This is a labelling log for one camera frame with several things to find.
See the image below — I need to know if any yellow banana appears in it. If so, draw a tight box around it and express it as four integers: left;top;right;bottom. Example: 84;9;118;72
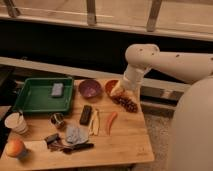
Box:
89;109;100;136

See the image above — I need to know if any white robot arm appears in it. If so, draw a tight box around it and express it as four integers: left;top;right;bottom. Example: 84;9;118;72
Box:
120;44;213;171

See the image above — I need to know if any orange bowl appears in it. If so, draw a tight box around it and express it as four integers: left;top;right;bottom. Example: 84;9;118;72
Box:
105;80;117;97

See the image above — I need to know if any purple bowl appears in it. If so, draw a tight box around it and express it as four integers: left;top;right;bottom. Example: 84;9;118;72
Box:
78;79;102;98

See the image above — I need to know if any brown pine cone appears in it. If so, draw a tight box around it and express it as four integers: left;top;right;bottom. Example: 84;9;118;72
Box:
112;96;138;113

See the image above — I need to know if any orange carrot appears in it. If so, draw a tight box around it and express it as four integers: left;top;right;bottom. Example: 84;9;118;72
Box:
106;112;118;135

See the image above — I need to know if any black rectangular block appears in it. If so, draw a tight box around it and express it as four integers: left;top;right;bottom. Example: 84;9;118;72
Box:
79;105;92;125

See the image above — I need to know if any grey sponge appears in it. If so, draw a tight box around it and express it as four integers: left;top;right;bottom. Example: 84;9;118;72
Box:
51;83;64;97

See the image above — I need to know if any grey crumpled cloth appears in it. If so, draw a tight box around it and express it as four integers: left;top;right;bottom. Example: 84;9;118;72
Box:
66;125;89;144

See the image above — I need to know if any dark round can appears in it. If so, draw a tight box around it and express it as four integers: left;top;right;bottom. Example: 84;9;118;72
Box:
50;113;65;129

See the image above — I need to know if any green plastic tray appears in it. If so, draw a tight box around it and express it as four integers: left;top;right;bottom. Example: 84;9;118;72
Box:
13;77;74;114

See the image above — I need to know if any small black clip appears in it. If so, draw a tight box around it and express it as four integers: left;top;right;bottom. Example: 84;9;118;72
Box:
45;133;60;144

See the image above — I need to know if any white paper cup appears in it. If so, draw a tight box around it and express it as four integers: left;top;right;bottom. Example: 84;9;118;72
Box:
4;112;28;134

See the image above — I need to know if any red yellow apple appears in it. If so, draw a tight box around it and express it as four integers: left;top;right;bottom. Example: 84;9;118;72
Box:
5;139;27;158

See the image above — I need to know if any black handled tool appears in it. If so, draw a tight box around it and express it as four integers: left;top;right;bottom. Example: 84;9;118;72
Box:
62;143;94;154

